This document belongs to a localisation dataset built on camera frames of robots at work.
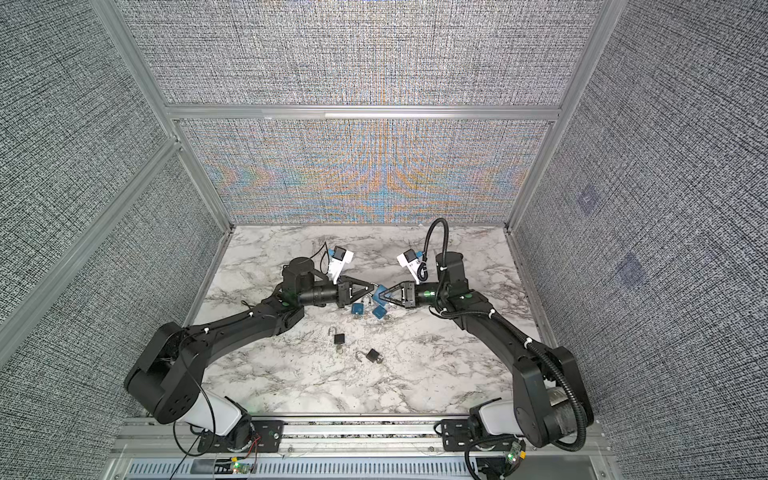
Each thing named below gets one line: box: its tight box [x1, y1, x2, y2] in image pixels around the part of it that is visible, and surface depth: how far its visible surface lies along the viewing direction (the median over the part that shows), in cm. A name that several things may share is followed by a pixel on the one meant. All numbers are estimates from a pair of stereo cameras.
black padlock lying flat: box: [355, 348, 380, 363], surface depth 88 cm
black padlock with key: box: [328, 326, 345, 354], surface depth 91 cm
